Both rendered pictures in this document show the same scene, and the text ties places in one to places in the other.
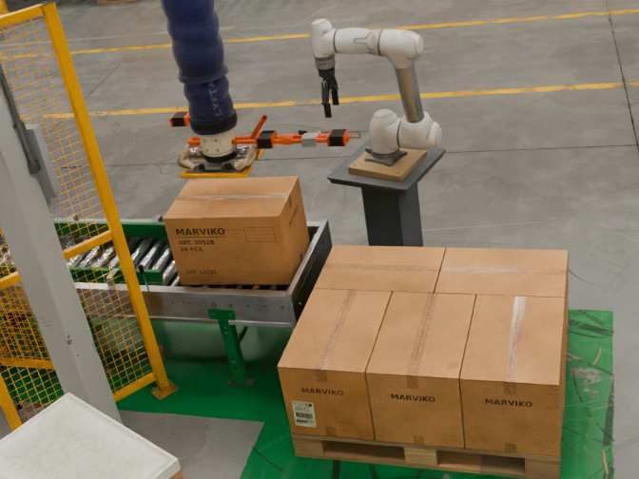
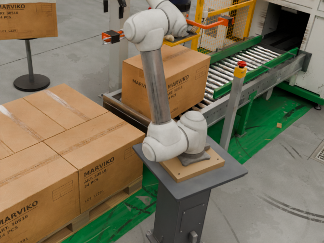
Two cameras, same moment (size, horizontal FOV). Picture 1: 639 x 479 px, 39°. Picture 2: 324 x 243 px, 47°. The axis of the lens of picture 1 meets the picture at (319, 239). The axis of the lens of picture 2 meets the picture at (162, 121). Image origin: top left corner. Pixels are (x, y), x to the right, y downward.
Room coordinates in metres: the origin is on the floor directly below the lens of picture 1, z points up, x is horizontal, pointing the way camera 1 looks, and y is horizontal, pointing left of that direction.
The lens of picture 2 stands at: (4.85, -2.12, 2.11)
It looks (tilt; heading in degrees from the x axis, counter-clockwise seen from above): 33 degrees down; 109
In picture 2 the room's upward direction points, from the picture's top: 6 degrees clockwise
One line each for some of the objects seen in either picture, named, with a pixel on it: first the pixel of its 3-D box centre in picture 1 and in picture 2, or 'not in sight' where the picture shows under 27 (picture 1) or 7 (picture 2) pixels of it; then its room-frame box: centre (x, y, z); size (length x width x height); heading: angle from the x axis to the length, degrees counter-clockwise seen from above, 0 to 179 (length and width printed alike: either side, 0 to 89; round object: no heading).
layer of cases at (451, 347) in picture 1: (433, 338); (37, 156); (3.36, -0.45, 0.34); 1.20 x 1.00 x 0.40; 70
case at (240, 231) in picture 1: (239, 230); (166, 81); (3.98, 0.40, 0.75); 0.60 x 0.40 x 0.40; 73
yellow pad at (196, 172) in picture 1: (215, 168); not in sight; (3.90, 0.44, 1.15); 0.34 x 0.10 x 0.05; 71
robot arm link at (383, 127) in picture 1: (385, 129); (191, 130); (4.46, -0.46, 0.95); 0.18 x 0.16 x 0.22; 61
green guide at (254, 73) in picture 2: (72, 224); (264, 70); (4.65, 1.41, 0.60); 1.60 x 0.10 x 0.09; 70
